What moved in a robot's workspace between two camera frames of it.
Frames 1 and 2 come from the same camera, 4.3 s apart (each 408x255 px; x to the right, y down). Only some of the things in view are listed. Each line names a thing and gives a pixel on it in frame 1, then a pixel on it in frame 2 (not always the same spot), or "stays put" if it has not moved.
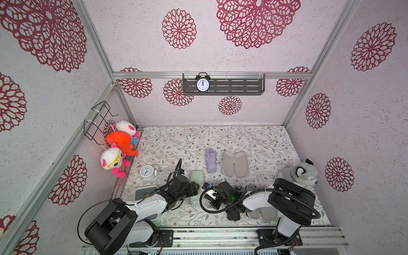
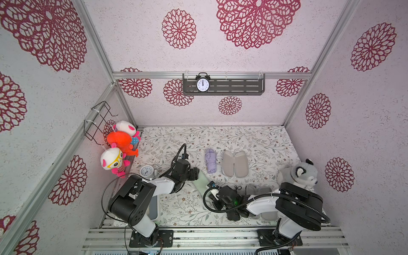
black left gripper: [192, 188] to [194, 173]
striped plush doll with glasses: [112, 158] stays put
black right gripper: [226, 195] stays put
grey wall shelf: [240, 84] stays put
